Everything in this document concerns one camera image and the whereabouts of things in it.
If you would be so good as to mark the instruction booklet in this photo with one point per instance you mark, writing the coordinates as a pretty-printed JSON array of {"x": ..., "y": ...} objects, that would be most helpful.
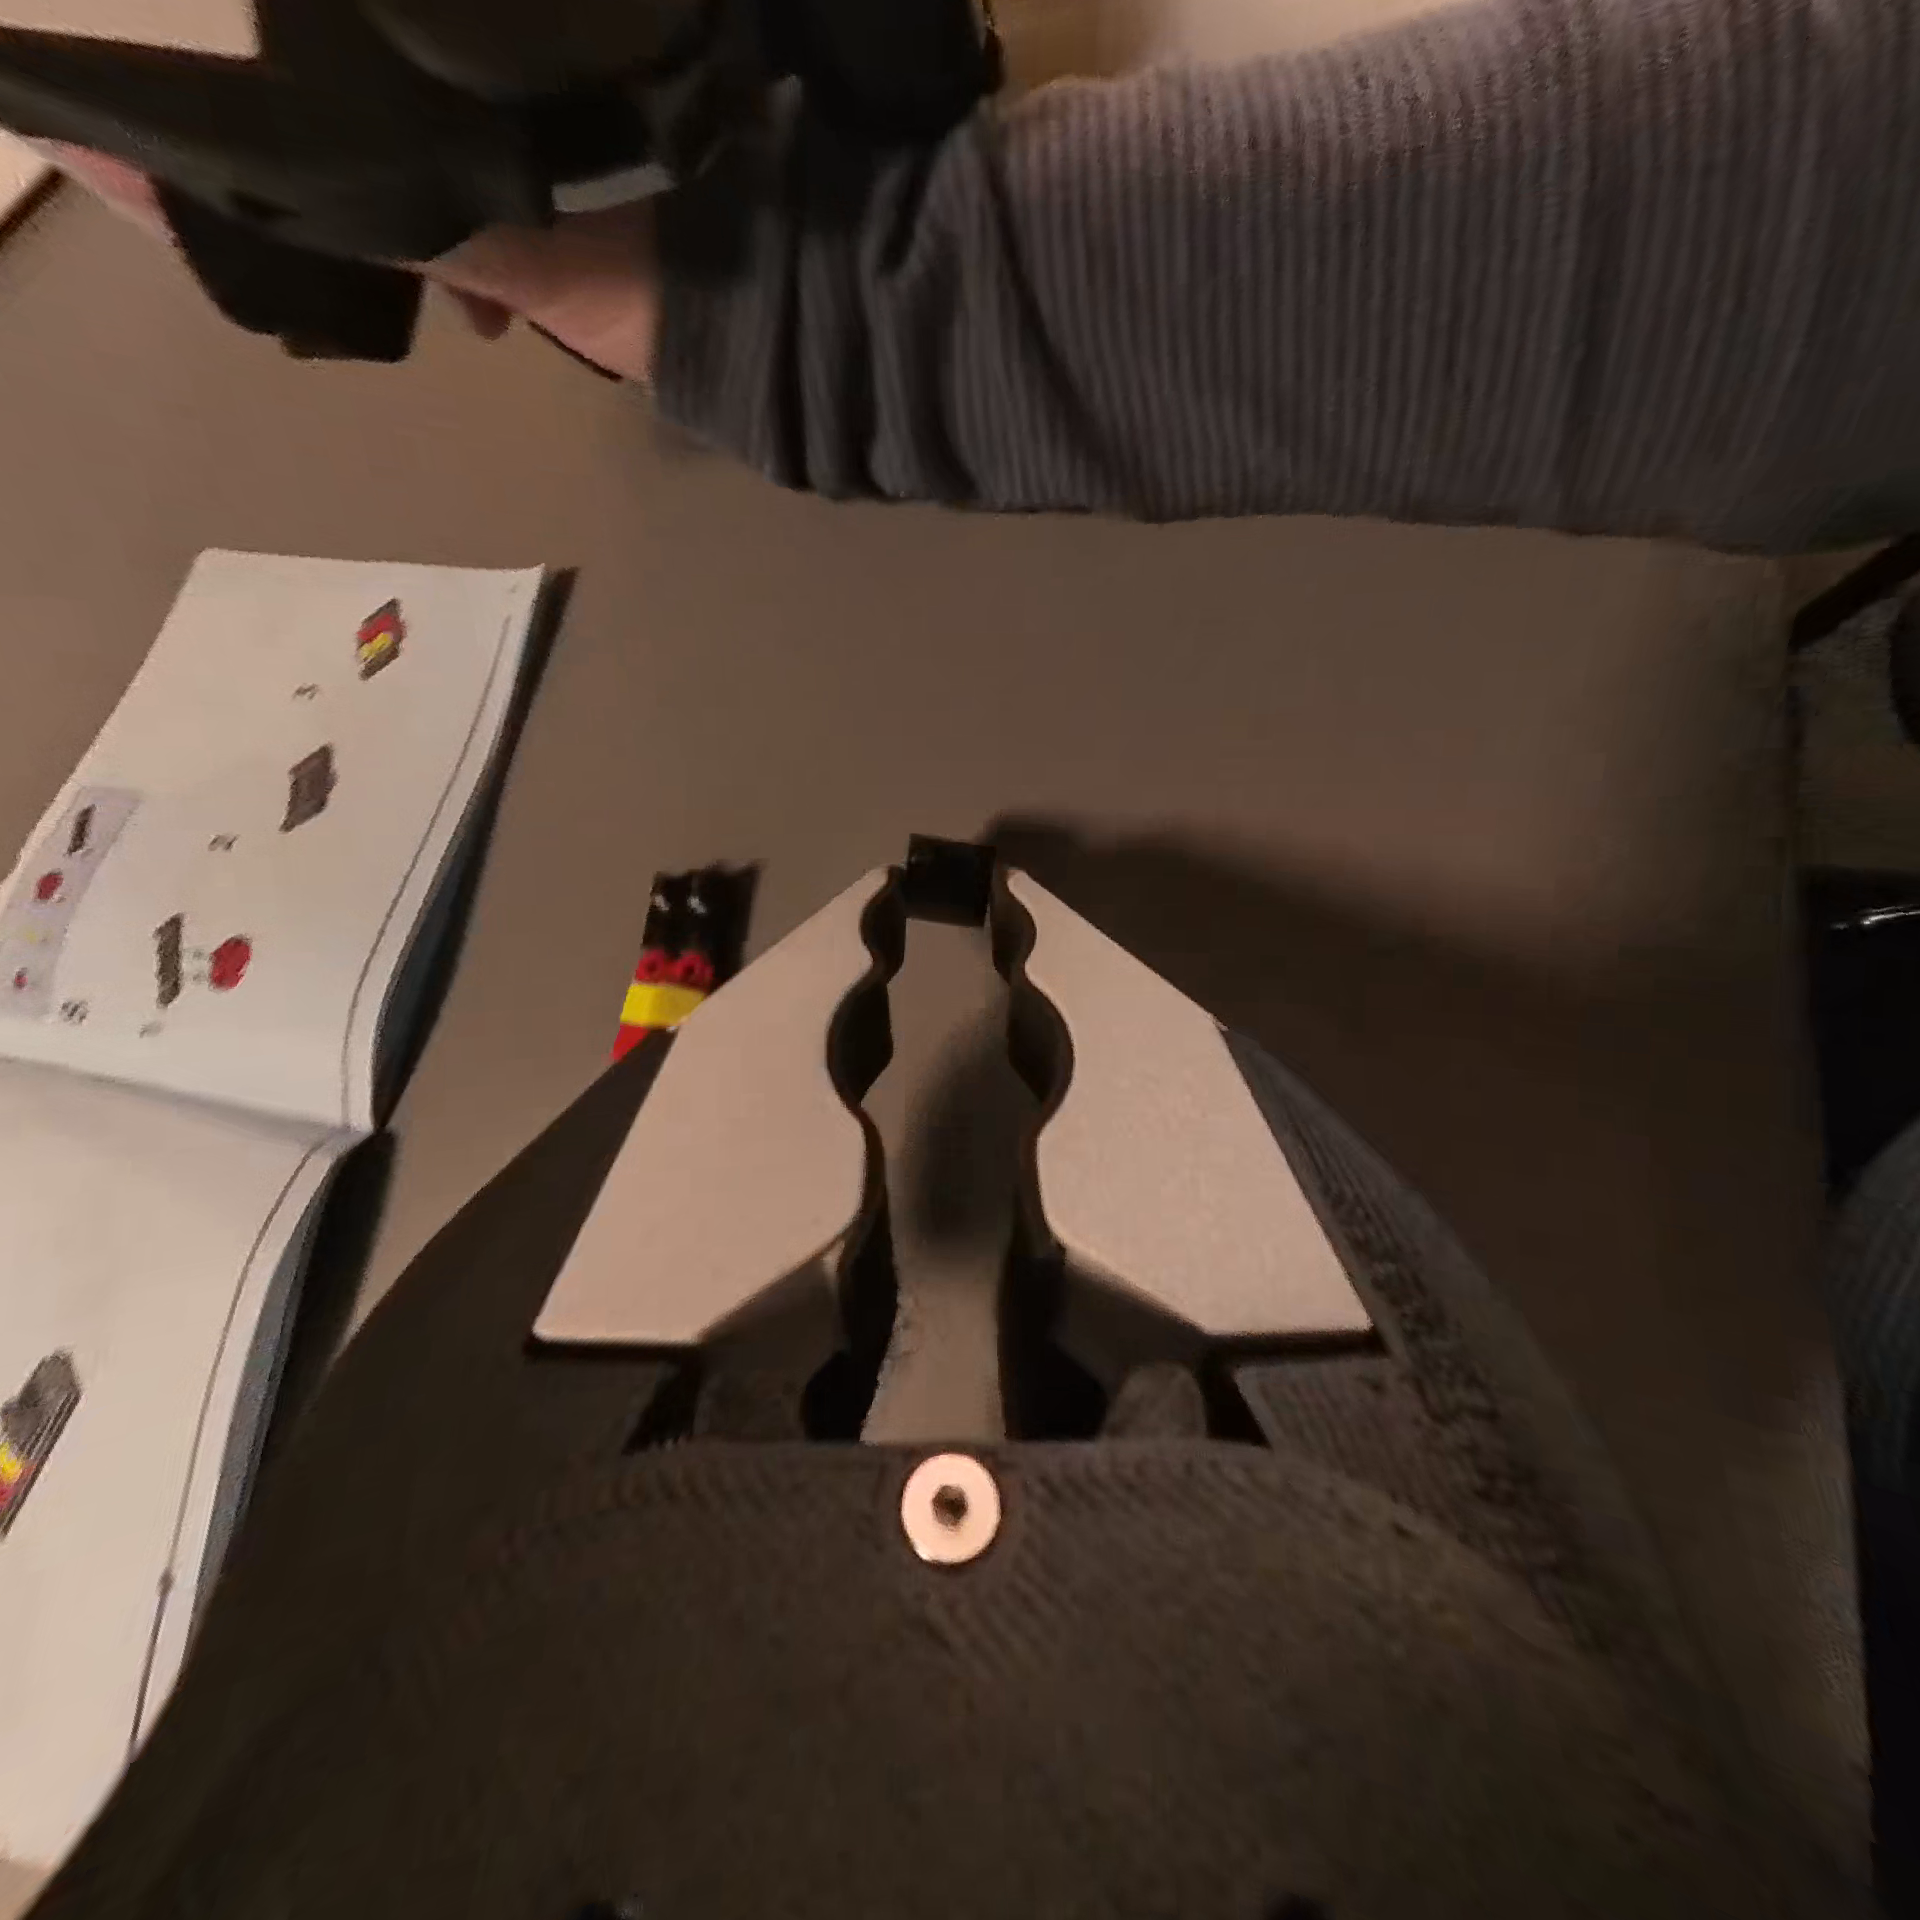
[{"x": 222, "y": 1197}]

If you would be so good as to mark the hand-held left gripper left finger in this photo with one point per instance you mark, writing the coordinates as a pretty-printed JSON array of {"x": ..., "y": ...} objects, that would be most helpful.
[{"x": 719, "y": 1185}]

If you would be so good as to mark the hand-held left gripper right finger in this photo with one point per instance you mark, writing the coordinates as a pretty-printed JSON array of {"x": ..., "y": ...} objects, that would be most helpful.
[{"x": 1185, "y": 1185}]

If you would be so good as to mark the black red yellow lego assembly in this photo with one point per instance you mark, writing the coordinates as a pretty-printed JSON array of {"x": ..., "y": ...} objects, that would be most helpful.
[{"x": 676, "y": 979}]

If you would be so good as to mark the person's right hand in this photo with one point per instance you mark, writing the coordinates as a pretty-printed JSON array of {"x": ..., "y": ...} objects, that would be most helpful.
[{"x": 584, "y": 289}]

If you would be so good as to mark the black square lego piece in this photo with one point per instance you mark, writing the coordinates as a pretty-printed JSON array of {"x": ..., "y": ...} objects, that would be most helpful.
[{"x": 944, "y": 881}]

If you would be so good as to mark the person's right forearm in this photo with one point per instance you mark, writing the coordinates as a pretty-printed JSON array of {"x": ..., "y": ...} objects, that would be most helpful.
[{"x": 1277, "y": 297}]

